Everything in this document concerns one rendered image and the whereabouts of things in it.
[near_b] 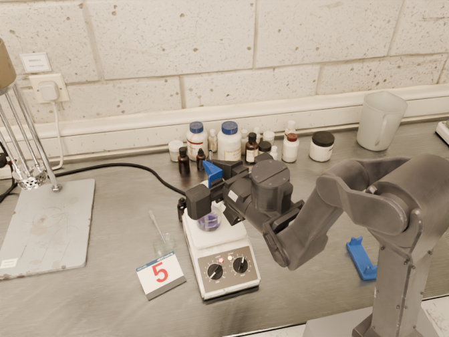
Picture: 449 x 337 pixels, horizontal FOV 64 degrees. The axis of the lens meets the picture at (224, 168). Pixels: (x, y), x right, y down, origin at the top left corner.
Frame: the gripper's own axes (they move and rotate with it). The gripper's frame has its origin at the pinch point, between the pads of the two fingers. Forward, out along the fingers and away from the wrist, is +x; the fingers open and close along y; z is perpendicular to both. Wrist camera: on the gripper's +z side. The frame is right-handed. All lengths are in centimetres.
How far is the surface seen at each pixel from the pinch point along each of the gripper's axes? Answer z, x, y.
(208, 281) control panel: 21.8, -6.9, -7.5
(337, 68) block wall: 5, 22, 64
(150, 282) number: 24.2, 1.8, -16.6
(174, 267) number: 23.8, 1.7, -10.8
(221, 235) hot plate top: 17.0, -2.0, -0.3
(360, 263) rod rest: 24.9, -22.4, 23.8
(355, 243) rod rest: 23.9, -18.4, 27.0
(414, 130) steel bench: 26, 0, 85
